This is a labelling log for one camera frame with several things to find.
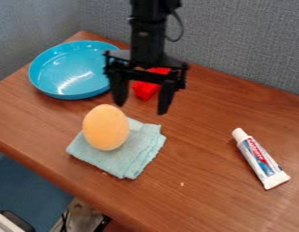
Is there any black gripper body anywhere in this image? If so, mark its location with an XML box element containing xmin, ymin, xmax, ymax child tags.
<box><xmin>104</xmin><ymin>19</ymin><xmax>188</xmax><ymax>90</ymax></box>

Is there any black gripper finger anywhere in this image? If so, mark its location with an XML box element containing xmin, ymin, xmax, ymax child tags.
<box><xmin>109</xmin><ymin>72</ymin><xmax>129</xmax><ymax>107</ymax></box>
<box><xmin>157</xmin><ymin>80</ymin><xmax>176</xmax><ymax>115</ymax></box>

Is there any light blue cloth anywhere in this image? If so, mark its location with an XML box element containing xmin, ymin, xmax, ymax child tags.
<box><xmin>66</xmin><ymin>118</ymin><xmax>167</xmax><ymax>179</ymax></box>

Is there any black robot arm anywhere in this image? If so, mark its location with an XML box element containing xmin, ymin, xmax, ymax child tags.
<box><xmin>104</xmin><ymin>0</ymin><xmax>188</xmax><ymax>115</ymax></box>

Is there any blue plate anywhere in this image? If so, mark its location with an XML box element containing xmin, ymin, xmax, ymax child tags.
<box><xmin>28</xmin><ymin>40</ymin><xmax>119</xmax><ymax>100</ymax></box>

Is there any red plastic block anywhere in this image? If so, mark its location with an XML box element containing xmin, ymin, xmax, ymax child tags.
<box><xmin>132</xmin><ymin>67</ymin><xmax>171</xmax><ymax>101</ymax></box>

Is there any white toothpaste tube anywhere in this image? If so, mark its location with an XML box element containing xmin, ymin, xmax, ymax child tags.
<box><xmin>232</xmin><ymin>128</ymin><xmax>291</xmax><ymax>190</ymax></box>

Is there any grey table leg base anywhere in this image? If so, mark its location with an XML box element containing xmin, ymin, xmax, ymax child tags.
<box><xmin>49</xmin><ymin>198</ymin><xmax>111</xmax><ymax>232</ymax></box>

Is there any white black object corner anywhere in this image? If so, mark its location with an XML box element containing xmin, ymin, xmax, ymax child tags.
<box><xmin>0</xmin><ymin>210</ymin><xmax>36</xmax><ymax>232</ymax></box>

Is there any black cable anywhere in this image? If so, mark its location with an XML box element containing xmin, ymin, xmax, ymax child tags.
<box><xmin>164</xmin><ymin>8</ymin><xmax>185</xmax><ymax>43</ymax></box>

